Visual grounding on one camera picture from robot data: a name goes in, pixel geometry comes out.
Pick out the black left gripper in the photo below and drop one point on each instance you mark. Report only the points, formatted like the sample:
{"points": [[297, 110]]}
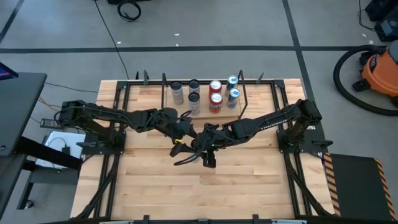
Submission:
{"points": [[185, 129]]}

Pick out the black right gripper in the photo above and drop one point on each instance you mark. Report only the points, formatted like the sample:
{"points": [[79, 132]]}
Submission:
{"points": [[208, 140]]}

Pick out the white Celsius can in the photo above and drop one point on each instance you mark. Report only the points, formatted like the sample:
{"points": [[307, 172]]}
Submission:
{"points": [[194, 104], [194, 84]]}

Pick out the red Fanta strawberry can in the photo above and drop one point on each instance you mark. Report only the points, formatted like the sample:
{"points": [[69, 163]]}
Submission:
{"points": [[215, 104], [215, 86]]}

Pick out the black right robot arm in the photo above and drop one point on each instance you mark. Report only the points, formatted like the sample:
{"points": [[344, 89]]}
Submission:
{"points": [[273, 119]]}

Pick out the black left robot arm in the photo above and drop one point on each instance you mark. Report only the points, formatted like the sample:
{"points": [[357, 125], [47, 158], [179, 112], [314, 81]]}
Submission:
{"points": [[109, 113]]}

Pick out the white paper sheet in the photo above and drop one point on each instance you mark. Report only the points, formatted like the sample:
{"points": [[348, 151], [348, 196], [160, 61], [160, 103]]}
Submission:
{"points": [[74, 141]]}

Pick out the black power brick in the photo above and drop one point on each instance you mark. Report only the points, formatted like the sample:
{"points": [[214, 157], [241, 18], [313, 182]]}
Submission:
{"points": [[49, 123]]}

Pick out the black desk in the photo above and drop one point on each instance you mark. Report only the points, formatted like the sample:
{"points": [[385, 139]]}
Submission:
{"points": [[18, 109]]}

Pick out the orange shop vacuum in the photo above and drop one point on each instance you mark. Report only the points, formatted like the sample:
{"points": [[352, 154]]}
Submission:
{"points": [[382, 74], [335, 76]]}

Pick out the black mat hazard stripes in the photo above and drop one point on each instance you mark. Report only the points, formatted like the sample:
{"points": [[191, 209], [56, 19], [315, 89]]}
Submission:
{"points": [[357, 186]]}

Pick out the dark laptop screen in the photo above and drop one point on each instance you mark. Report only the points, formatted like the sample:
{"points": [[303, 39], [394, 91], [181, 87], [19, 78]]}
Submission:
{"points": [[6, 73]]}

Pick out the black equipment cases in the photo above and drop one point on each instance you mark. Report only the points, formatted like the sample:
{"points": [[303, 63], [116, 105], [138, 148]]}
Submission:
{"points": [[387, 28]]}

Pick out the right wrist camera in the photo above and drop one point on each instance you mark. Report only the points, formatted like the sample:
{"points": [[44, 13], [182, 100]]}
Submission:
{"points": [[210, 161]]}

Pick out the black aluminium table frame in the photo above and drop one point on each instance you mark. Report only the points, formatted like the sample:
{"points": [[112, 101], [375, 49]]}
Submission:
{"points": [[204, 81]]}

